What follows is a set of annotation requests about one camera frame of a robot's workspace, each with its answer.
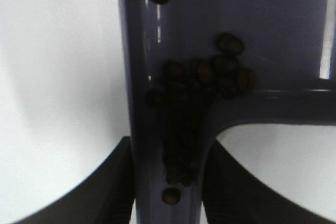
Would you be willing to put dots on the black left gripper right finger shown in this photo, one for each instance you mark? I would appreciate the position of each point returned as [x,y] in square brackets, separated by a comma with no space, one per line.
[233,195]

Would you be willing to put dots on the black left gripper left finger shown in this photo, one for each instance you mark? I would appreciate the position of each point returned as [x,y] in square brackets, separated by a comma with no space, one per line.
[105,196]

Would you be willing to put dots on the pile of coffee beans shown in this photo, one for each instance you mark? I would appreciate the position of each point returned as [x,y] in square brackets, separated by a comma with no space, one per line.
[190,58]

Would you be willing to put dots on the purple plastic dustpan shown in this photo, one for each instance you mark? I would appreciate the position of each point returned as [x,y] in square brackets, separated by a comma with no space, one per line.
[232,109]

